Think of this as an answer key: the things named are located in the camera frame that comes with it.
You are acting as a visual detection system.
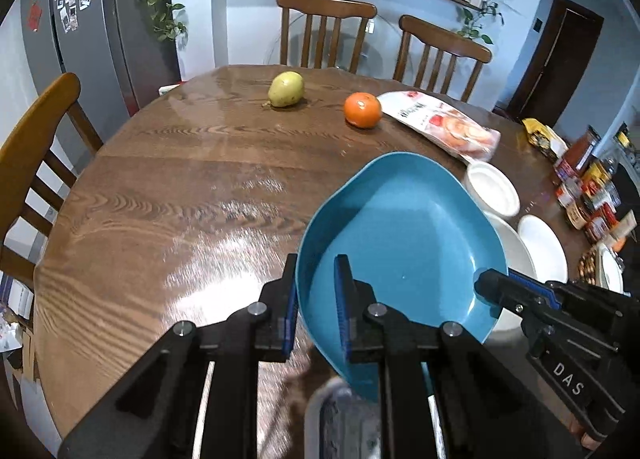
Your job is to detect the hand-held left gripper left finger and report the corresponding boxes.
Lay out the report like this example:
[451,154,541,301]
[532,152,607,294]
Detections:
[57,254,300,459]

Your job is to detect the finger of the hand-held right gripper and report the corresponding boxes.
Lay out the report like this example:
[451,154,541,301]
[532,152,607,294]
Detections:
[509,273,566,296]
[474,268,551,320]

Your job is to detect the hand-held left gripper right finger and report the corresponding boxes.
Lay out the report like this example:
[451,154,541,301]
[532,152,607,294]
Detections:
[334,255,588,459]

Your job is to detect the small white bowl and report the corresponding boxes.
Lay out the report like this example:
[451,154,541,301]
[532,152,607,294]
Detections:
[517,215,569,285]

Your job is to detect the medium white bowl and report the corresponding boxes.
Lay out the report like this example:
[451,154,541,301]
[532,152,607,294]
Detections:
[462,162,522,218]

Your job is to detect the beaded wooden trivet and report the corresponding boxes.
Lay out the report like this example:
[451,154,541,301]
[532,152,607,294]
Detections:
[576,245,604,286]

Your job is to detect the blue patterned white plate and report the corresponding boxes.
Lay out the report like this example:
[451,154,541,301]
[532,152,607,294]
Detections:
[597,244,627,296]

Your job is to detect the dark sauce jar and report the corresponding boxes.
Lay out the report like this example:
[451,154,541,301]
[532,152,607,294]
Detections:
[566,196,593,231]

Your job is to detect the red chili jar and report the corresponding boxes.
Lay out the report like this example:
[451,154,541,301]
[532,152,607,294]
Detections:
[585,204,623,245]

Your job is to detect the small red label jar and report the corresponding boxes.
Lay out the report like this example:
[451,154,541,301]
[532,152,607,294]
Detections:
[556,178,583,210]

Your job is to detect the beige paper box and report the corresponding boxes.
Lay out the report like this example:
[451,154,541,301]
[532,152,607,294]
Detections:
[616,211,640,241]

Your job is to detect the yellow label oil bottle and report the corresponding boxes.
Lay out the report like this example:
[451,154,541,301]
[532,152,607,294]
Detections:
[580,156,623,200]

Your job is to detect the red sauce bottle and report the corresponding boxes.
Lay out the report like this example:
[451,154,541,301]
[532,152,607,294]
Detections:
[556,125,602,180]

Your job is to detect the yellow snack packet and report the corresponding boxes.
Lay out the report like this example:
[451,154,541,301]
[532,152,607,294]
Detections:
[522,118,569,160]

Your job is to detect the white snack bag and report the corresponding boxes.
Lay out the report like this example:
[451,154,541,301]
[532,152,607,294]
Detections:
[376,90,502,163]

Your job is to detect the orange fruit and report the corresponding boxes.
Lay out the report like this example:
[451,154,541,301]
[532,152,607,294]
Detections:
[344,92,383,130]

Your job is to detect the green pear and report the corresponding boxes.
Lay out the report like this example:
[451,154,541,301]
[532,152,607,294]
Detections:
[265,71,306,110]

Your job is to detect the dark wooden door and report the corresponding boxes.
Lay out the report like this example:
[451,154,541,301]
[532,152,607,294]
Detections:
[506,0,605,120]

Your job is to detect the wooden chair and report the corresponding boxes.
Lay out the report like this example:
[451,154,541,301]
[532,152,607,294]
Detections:
[0,72,104,285]
[276,0,378,76]
[393,15,493,102]

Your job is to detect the white cardboard box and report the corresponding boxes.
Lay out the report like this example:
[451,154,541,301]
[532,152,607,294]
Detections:
[4,281,36,321]

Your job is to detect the grey refrigerator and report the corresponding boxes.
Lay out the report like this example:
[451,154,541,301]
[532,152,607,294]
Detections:
[20,0,182,118]

